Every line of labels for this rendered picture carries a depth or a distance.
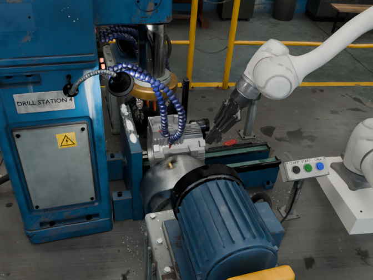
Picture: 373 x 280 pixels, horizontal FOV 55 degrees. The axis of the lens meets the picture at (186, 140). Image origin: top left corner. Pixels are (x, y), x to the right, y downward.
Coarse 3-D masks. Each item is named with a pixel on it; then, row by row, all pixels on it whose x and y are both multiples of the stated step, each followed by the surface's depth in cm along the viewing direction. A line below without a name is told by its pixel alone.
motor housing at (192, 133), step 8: (192, 128) 141; (200, 128) 141; (184, 136) 138; (192, 136) 138; (200, 136) 140; (176, 144) 137; (184, 144) 138; (152, 152) 150; (160, 152) 135; (176, 152) 135; (184, 152) 136; (200, 152) 138; (152, 160) 149; (160, 160) 134
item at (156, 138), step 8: (152, 120) 138; (160, 120) 140; (168, 120) 141; (176, 120) 140; (152, 128) 132; (160, 128) 136; (168, 128) 136; (176, 128) 139; (152, 136) 133; (160, 136) 133; (152, 144) 135; (160, 144) 135; (168, 144) 136
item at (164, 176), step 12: (180, 156) 118; (192, 156) 120; (156, 168) 116; (168, 168) 114; (180, 168) 113; (192, 168) 114; (144, 180) 117; (156, 180) 113; (168, 180) 110; (144, 192) 115; (156, 192) 110; (168, 192) 107; (144, 204) 115; (156, 204) 107; (168, 204) 105
